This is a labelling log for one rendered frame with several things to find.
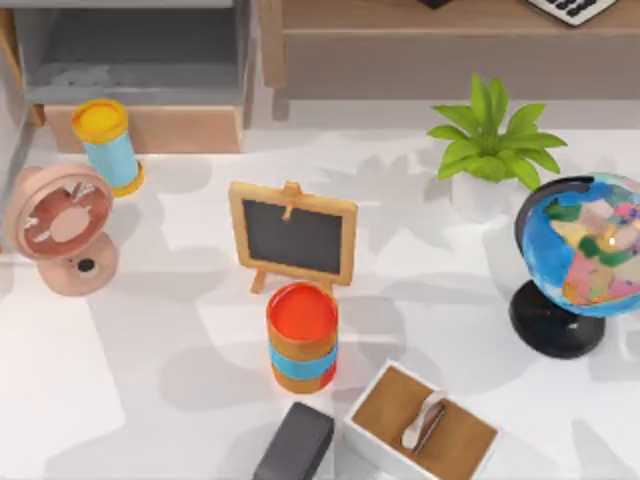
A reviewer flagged wooden framed blackboard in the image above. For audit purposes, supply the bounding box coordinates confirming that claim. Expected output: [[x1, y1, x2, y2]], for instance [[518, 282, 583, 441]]
[[228, 179, 359, 296]]

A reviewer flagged orange and blue can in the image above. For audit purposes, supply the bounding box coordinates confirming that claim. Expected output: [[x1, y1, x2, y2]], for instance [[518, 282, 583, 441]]
[[265, 281, 340, 395]]

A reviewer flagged pale wooden drawer front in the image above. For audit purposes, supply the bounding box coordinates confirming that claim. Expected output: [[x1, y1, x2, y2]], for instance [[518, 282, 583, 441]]
[[43, 103, 243, 155]]

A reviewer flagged green plant in white pot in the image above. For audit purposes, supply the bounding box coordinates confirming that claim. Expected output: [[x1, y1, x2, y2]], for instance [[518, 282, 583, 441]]
[[426, 72, 569, 221]]

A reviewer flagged dark grey box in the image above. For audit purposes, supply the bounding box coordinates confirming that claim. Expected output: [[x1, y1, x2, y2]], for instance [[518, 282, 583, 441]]
[[251, 401, 336, 480]]

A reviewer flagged white box with wooden bottom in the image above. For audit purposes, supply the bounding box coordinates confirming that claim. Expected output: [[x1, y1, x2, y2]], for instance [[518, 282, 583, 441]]
[[342, 358, 501, 480]]

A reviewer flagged wooden shelf cupboard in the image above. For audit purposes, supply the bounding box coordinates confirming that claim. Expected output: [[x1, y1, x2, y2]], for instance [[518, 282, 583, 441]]
[[256, 0, 640, 122]]

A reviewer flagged yellow and blue can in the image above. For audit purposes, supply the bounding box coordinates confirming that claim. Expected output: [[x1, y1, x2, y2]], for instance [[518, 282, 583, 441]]
[[71, 98, 147, 198]]

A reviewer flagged pink desk fan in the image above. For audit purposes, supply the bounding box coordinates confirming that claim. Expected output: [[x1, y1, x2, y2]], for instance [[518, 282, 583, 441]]
[[2, 163, 120, 297]]

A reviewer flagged blue globe on black stand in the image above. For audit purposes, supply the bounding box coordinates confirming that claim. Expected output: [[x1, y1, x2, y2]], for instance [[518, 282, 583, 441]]
[[509, 171, 640, 359]]

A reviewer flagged white calculator with black keys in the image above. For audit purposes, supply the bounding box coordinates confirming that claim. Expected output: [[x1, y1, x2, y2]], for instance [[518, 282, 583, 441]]
[[525, 0, 619, 28]]

